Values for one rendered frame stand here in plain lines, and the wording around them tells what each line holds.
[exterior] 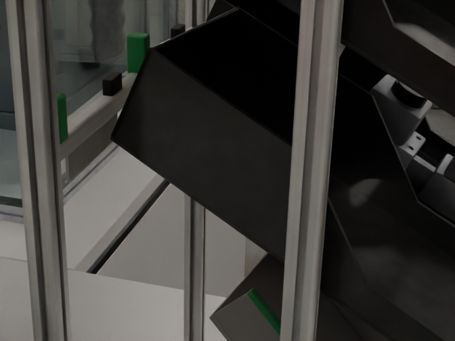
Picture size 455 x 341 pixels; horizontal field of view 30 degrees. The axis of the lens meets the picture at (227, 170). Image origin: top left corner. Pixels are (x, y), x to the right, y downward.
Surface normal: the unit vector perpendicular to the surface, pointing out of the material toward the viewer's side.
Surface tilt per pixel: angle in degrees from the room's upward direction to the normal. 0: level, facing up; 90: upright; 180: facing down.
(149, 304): 0
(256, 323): 90
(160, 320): 0
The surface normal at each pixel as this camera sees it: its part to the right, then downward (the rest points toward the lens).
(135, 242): 0.96, 0.14
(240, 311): -0.43, 0.36
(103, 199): 0.03, -0.91
